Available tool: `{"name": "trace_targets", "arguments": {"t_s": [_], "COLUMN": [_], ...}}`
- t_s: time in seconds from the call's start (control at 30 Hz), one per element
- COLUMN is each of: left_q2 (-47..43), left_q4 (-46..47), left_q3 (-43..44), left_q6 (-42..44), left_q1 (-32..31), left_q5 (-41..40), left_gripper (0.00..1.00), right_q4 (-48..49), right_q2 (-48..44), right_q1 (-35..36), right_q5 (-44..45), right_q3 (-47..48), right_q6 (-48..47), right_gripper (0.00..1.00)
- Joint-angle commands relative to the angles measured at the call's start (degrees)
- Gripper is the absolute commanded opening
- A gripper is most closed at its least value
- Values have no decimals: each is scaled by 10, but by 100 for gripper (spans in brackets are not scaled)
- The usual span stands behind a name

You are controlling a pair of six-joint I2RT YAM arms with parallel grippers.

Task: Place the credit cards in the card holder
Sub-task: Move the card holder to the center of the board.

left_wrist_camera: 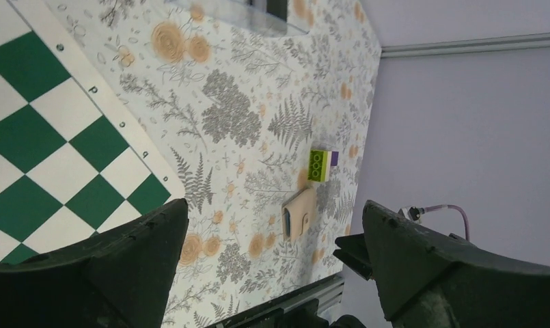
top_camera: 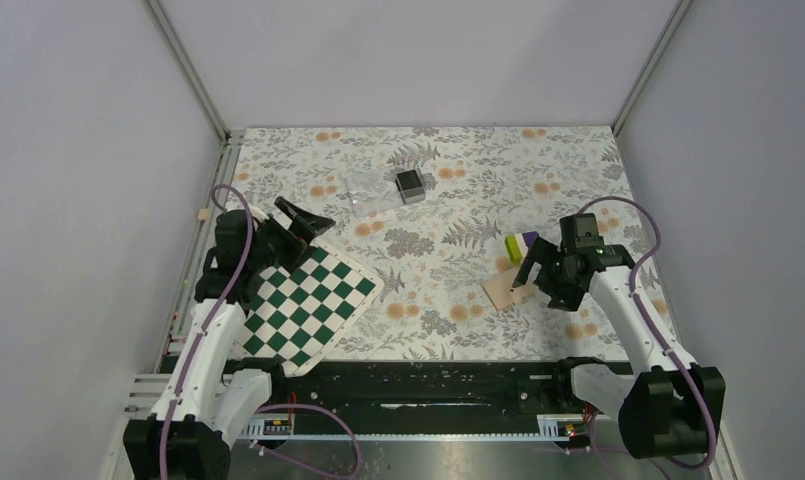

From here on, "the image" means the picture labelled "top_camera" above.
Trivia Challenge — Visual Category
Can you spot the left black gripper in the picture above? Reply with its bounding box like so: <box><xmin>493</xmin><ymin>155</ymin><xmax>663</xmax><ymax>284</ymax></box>
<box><xmin>248</xmin><ymin>197</ymin><xmax>335</xmax><ymax>273</ymax></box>

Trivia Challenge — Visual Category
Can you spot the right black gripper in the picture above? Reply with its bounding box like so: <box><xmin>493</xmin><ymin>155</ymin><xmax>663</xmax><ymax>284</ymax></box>
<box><xmin>511</xmin><ymin>236</ymin><xmax>585</xmax><ymax>312</ymax></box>

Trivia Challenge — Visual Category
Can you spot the tan card holder wallet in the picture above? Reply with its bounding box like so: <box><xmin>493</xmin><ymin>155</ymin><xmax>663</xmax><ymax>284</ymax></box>
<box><xmin>481</xmin><ymin>267</ymin><xmax>539</xmax><ymax>311</ymax></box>

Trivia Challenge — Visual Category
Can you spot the clear acrylic card box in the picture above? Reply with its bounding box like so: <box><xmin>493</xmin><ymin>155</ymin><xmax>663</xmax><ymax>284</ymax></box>
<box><xmin>344</xmin><ymin>166</ymin><xmax>427</xmax><ymax>217</ymax></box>

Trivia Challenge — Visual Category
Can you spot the black credit card stack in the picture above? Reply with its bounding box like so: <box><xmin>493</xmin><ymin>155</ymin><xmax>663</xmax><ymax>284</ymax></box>
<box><xmin>395</xmin><ymin>169</ymin><xmax>426</xmax><ymax>205</ymax></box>

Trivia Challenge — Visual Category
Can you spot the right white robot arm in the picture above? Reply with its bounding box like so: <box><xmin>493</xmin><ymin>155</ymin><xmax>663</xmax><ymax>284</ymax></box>
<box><xmin>513</xmin><ymin>213</ymin><xmax>726</xmax><ymax>461</ymax></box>

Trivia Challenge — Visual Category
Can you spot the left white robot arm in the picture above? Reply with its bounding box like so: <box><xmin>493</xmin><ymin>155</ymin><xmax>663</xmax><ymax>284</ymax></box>
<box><xmin>123</xmin><ymin>197</ymin><xmax>335</xmax><ymax>479</ymax></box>

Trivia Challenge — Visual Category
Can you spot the green purple toy brick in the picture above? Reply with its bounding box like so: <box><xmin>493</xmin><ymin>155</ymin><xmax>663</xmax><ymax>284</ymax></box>
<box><xmin>504</xmin><ymin>231</ymin><xmax>539</xmax><ymax>265</ymax></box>

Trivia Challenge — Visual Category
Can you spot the green white chessboard mat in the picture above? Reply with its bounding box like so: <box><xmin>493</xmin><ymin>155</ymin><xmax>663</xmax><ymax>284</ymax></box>
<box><xmin>230</xmin><ymin>241</ymin><xmax>384</xmax><ymax>377</ymax></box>

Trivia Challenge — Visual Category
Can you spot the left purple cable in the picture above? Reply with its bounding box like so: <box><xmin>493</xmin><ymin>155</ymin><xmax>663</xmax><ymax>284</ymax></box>
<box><xmin>158</xmin><ymin>184</ymin><xmax>255</xmax><ymax>480</ymax></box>

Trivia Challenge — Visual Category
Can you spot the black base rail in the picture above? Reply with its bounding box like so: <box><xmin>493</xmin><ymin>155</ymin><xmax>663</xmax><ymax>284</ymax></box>
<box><xmin>158</xmin><ymin>356</ymin><xmax>635</xmax><ymax>439</ymax></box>

